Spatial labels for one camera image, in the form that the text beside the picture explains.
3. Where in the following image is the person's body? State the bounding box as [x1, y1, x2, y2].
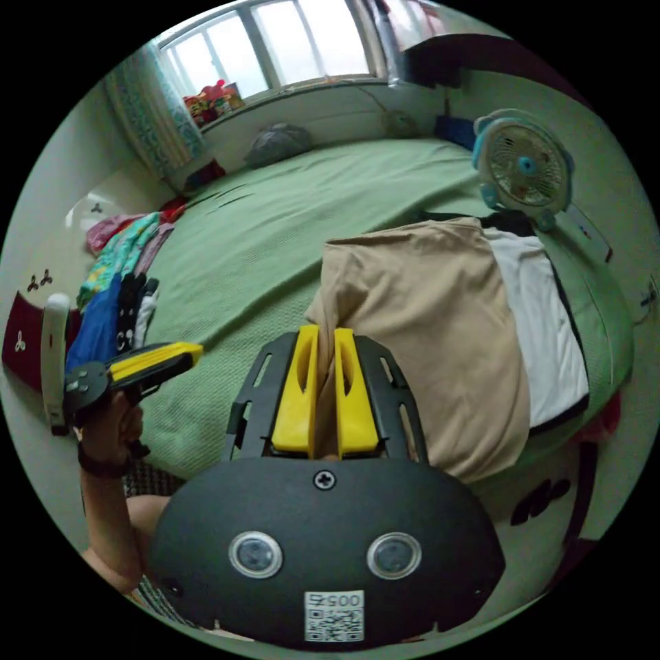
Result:
[82, 457, 217, 636]

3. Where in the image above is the dark wooden cupboard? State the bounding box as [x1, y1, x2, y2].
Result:
[401, 32, 594, 110]

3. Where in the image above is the person's left forearm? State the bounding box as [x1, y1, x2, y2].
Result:
[77, 447, 145, 595]

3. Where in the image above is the patterned turquoise curtain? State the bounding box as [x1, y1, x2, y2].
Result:
[104, 43, 205, 179]

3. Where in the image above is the white shirt with black trim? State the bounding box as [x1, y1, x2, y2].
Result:
[418, 208, 592, 435]

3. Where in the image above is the window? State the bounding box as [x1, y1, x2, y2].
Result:
[154, 0, 395, 100]

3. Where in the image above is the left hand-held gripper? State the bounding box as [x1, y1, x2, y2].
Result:
[63, 341, 205, 460]

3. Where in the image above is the colourful toys heap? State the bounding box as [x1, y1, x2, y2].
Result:
[182, 79, 246, 128]

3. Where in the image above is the dark yellow t-shirt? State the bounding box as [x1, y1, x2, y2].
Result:
[304, 216, 533, 485]

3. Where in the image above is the pile of clothes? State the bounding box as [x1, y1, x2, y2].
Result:
[64, 197, 190, 373]

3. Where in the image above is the bed with green mat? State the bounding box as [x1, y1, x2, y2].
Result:
[123, 135, 638, 516]

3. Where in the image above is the grey bag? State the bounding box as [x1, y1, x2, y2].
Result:
[243, 122, 314, 169]

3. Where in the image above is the blue and white fan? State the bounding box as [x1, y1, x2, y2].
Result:
[471, 108, 576, 233]

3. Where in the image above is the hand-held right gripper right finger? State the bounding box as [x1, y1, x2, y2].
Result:
[334, 327, 381, 458]

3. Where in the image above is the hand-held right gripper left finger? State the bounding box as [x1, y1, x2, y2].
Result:
[272, 324, 320, 459]

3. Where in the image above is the person's left hand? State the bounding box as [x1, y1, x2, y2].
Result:
[76, 390, 149, 466]

